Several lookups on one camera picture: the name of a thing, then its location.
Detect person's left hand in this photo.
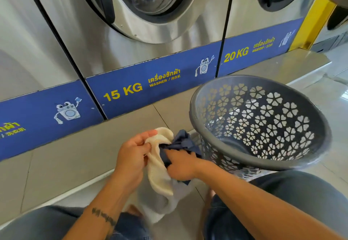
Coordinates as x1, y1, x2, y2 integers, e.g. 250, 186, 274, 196
113, 130, 158, 192

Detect person's right hand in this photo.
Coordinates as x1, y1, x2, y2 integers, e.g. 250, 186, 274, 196
165, 149, 203, 182

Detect cream cloth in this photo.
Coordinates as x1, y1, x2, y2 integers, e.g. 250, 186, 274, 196
144, 127, 175, 197

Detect dark blue cloth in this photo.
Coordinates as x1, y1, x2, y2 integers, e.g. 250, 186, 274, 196
158, 130, 203, 186

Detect white mesh cloth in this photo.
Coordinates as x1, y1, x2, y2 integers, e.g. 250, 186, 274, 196
122, 177, 197, 224

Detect person's left forearm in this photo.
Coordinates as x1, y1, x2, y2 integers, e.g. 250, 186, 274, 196
62, 172, 146, 240

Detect person's right forearm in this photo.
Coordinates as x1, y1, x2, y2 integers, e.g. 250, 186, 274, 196
194, 158, 347, 240

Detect person's right leg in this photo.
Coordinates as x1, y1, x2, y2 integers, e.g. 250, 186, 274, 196
198, 190, 216, 233

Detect person's leg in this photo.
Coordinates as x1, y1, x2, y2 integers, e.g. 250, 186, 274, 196
126, 205, 143, 219
198, 190, 216, 233

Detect person's left leg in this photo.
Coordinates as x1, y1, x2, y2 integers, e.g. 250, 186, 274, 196
126, 205, 143, 219

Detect grey plastic laundry basket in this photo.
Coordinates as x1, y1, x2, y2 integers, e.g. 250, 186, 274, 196
189, 74, 333, 180

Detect stainless steel washing machine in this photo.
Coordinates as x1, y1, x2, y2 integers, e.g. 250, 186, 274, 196
310, 5, 348, 53
0, 0, 105, 162
217, 0, 321, 77
26, 0, 235, 120

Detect blue denim shorts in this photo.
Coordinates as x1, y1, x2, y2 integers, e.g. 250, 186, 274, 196
0, 170, 348, 240

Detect round washing machine door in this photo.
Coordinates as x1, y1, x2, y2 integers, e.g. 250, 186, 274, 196
71, 0, 204, 44

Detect yellow post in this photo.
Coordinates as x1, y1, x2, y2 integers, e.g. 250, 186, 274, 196
288, 0, 337, 52

